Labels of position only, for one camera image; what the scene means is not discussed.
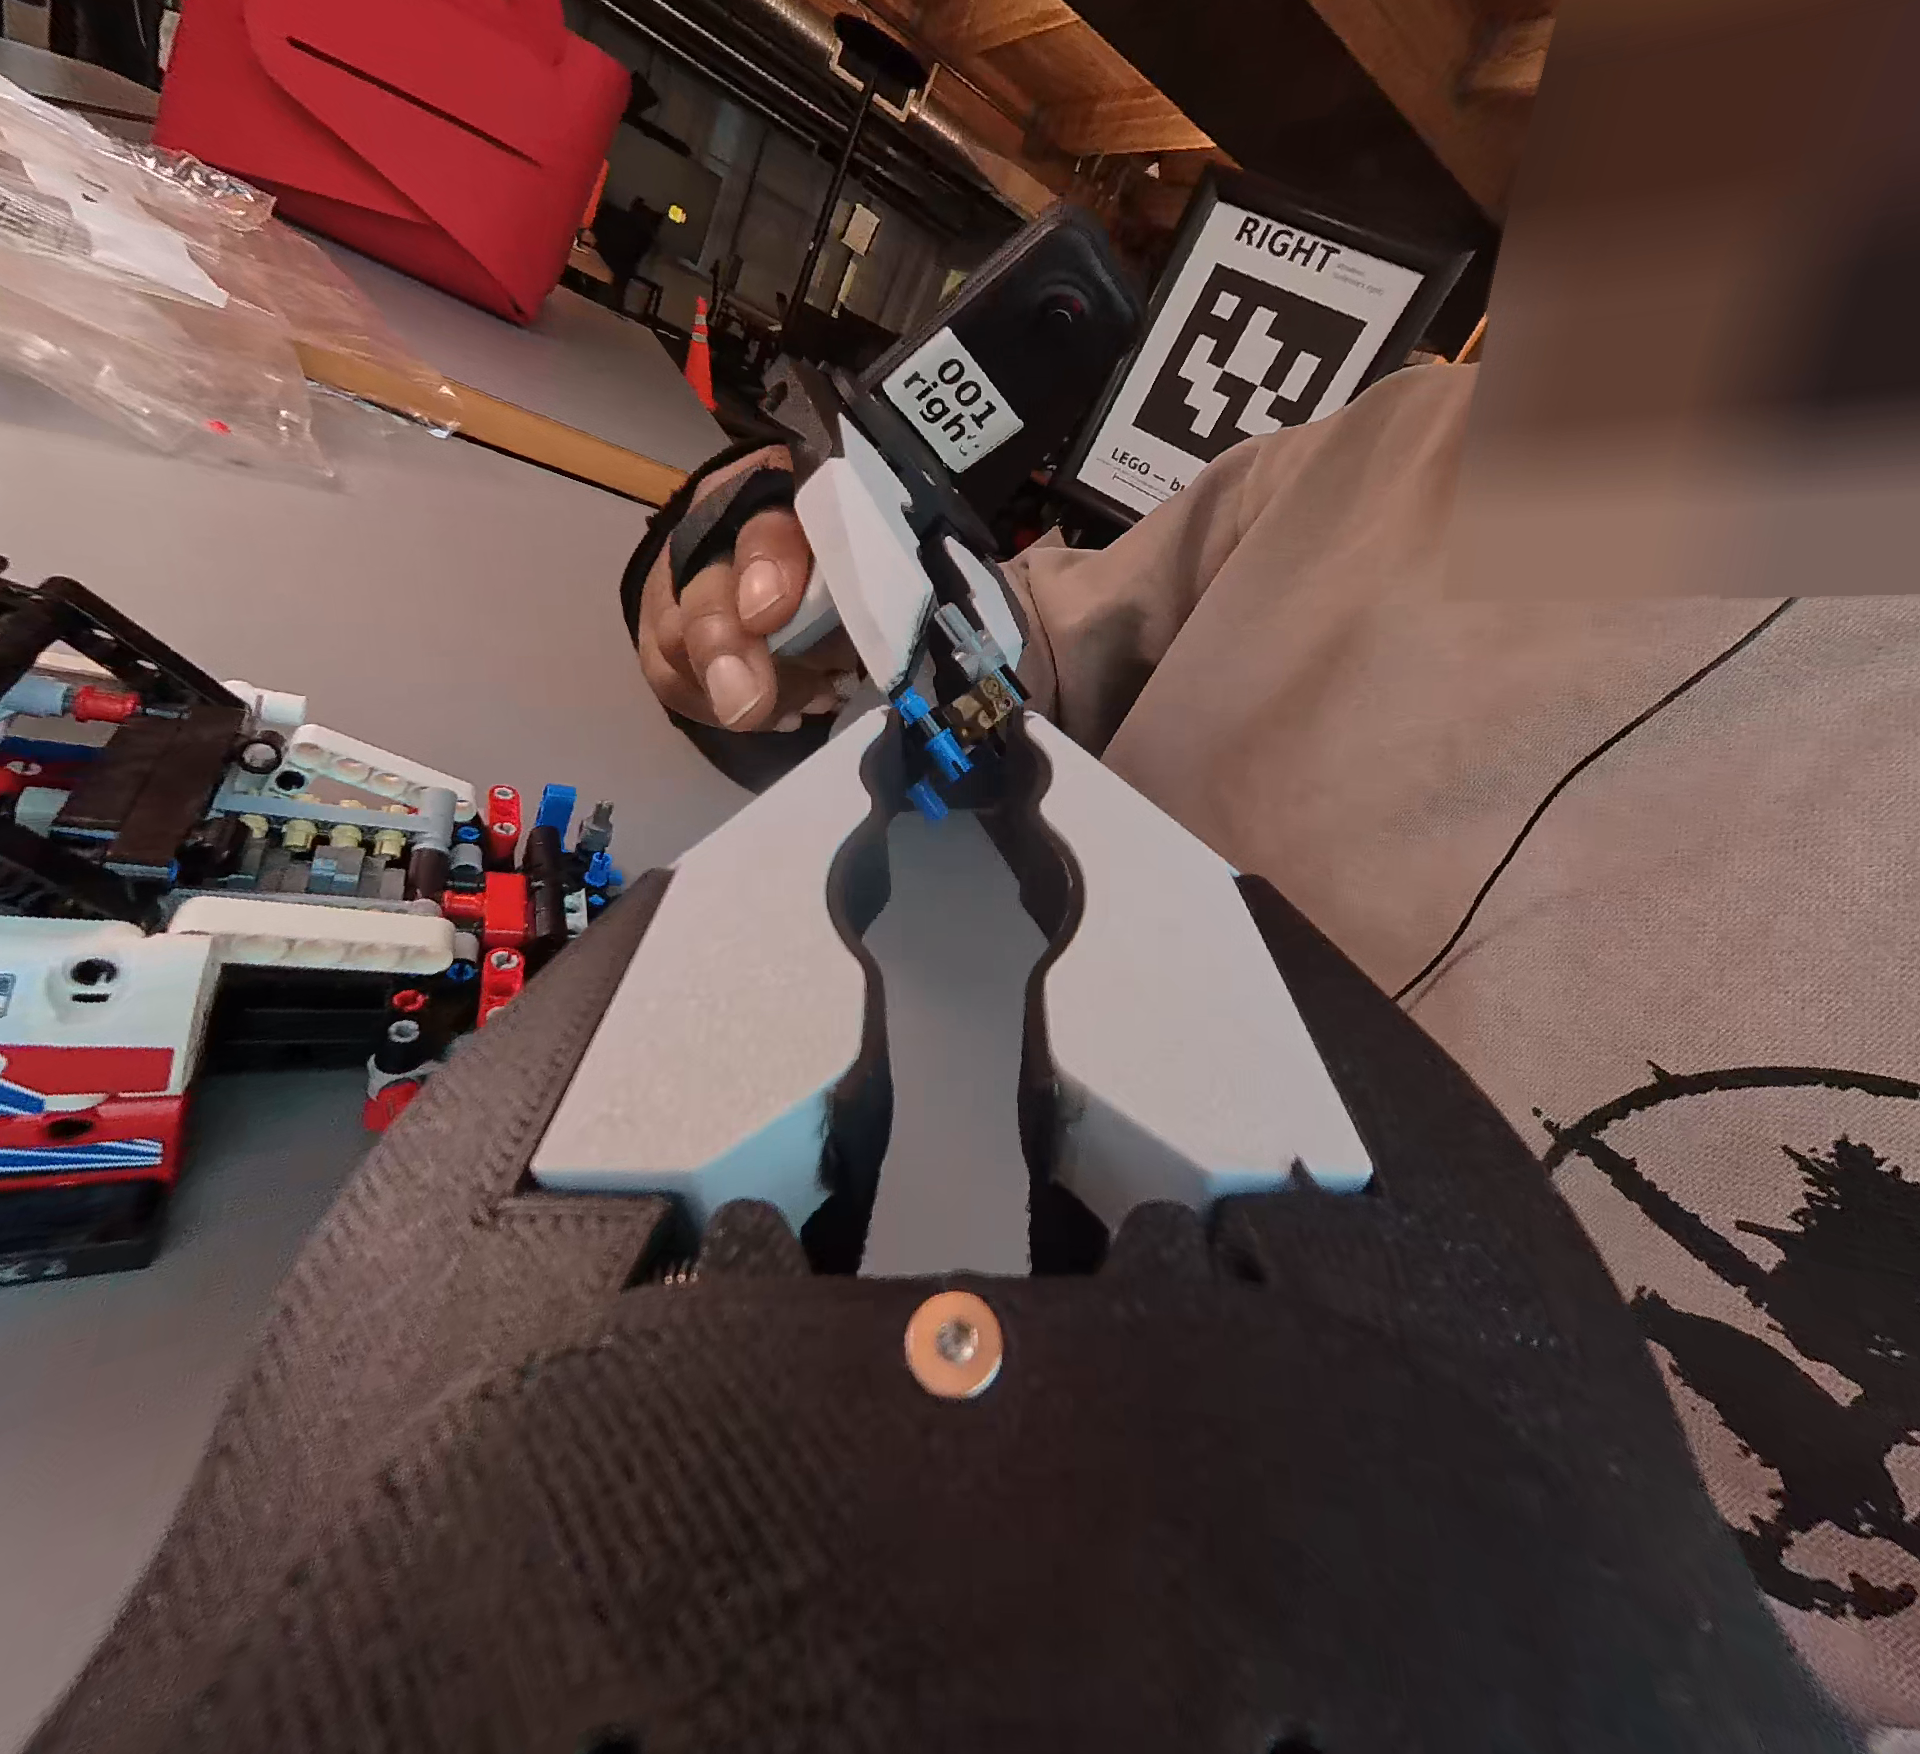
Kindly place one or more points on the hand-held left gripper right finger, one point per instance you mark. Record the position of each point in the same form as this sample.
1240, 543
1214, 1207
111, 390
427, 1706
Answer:
1201, 1034

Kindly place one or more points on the red storage bin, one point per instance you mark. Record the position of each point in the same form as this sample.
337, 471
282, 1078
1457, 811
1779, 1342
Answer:
375, 88

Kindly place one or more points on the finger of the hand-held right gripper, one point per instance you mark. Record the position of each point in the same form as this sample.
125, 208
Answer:
863, 539
997, 613

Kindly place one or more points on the toy brick race car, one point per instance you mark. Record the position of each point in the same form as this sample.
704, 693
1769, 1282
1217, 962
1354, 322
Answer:
315, 929

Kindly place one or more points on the person's right hand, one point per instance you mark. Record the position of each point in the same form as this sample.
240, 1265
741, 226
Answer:
721, 652

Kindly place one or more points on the black pole stand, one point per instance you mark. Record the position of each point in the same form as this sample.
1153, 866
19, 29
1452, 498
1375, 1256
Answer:
878, 58

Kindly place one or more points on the person's beige sweatshirt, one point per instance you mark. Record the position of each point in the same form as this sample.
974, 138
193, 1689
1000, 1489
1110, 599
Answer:
1651, 913

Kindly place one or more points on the grey desk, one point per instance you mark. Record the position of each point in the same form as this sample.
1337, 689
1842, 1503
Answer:
450, 554

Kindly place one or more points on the small black brick beam assembly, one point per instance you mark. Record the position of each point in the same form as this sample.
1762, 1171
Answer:
974, 708

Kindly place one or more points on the orange traffic cone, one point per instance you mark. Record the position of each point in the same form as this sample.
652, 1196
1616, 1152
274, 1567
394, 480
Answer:
701, 358

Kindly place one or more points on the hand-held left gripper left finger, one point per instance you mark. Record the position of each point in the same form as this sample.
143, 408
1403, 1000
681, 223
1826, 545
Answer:
721, 1034

